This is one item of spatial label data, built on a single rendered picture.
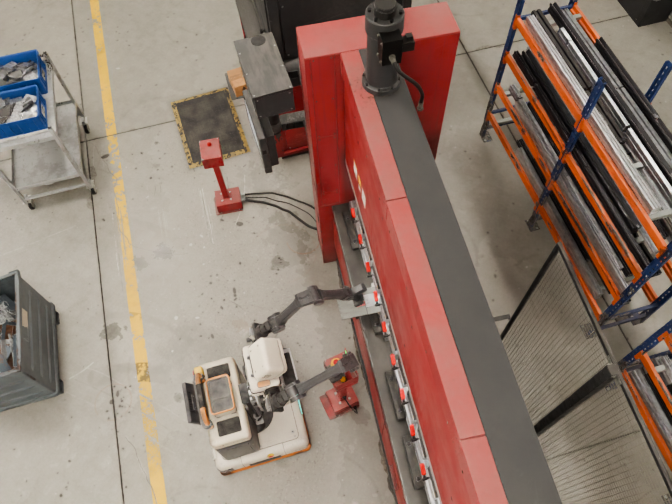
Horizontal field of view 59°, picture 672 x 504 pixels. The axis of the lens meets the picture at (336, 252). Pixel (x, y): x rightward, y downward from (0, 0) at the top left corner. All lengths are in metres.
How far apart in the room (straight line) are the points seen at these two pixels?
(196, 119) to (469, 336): 4.37
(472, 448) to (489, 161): 3.90
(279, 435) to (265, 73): 2.42
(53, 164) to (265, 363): 3.26
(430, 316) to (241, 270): 2.96
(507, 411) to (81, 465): 3.45
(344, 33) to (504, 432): 2.16
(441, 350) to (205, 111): 4.41
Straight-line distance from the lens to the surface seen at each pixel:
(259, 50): 3.83
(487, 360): 2.37
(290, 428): 4.34
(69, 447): 5.04
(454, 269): 2.50
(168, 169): 5.88
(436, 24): 3.43
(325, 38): 3.33
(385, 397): 3.75
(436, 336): 2.37
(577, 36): 4.86
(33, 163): 5.98
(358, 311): 3.80
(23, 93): 5.62
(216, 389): 3.82
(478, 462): 2.27
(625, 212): 4.38
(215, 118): 6.15
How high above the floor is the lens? 4.50
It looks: 61 degrees down
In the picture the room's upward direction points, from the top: 3 degrees counter-clockwise
